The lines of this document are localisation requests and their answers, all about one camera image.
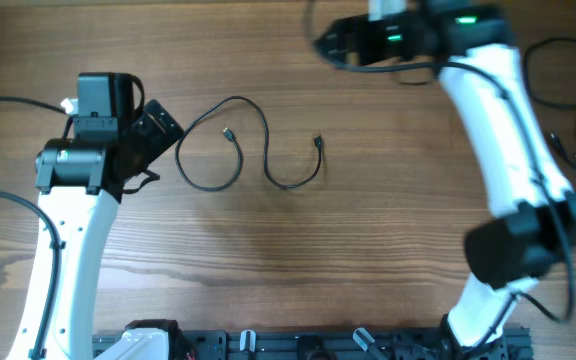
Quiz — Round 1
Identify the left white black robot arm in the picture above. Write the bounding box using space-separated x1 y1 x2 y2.
8 73 183 359

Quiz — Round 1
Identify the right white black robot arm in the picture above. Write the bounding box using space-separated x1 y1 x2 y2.
303 1 576 359

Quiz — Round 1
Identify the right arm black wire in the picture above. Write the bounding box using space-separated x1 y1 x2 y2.
302 0 576 324

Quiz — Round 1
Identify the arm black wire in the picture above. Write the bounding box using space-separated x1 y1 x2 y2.
0 95 69 360
302 0 576 324

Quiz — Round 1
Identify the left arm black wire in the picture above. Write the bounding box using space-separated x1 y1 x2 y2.
0 95 69 360

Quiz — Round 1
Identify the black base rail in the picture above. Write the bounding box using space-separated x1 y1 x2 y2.
91 318 534 360

